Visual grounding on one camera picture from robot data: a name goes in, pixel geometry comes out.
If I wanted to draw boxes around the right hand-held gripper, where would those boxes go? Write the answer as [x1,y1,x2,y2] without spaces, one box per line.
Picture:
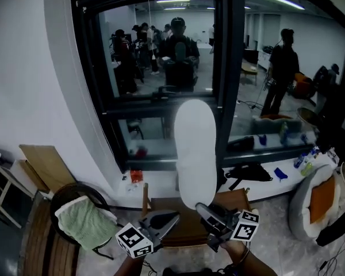
[195,202,260,253]

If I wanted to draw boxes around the person's left forearm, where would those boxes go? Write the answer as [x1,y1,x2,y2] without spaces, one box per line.
[113,256,147,276]

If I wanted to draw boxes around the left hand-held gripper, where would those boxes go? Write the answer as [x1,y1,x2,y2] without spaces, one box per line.
[115,210,181,259]

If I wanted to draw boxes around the round wooden slatted table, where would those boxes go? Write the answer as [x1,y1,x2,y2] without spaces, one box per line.
[17,199,82,276]

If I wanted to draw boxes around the orange cushion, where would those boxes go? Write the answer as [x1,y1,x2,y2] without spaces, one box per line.
[309,176,336,224]

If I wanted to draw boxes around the white shelf unit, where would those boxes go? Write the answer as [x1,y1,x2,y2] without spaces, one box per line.
[0,146,37,230]

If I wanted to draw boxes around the blue plastic bottle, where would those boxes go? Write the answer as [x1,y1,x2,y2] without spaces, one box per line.
[293,152,309,169]

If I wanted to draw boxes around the black round chair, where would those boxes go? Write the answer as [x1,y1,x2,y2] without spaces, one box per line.
[49,182,119,260]

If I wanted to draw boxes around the white window sill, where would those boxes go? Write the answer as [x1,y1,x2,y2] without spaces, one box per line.
[111,153,336,205]

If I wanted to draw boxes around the person's right forearm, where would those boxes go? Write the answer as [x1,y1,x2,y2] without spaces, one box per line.
[220,239,278,276]

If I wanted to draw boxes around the blue cloth item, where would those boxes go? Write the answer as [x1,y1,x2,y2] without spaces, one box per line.
[273,167,289,183]

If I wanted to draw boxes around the white blind cord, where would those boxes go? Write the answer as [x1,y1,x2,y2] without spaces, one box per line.
[147,0,159,62]

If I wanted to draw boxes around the black floor cables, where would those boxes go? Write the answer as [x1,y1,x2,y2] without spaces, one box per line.
[318,234,345,276]

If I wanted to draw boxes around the wooden chair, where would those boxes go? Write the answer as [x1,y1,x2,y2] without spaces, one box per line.
[141,182,251,248]

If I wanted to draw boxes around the green towel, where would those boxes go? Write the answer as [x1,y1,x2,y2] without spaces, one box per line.
[54,195,119,252]

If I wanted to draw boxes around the grey and white pet bed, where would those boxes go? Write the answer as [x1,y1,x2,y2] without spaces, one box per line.
[288,163,345,240]

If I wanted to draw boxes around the red packet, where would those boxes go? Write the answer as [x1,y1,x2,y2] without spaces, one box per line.
[129,169,145,184]

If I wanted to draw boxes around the black window frame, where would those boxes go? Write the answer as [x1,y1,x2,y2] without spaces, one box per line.
[70,0,345,173]

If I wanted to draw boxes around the white slipper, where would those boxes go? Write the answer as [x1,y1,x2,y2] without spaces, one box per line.
[173,98,218,211]

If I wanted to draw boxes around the small cardboard sheet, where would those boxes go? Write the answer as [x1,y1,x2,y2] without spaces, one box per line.
[18,159,50,193]

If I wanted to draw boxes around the green plastic bottle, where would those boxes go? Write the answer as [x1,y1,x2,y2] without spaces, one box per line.
[300,160,316,178]

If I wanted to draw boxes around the large cardboard sheet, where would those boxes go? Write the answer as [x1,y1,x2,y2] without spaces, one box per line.
[18,144,76,194]

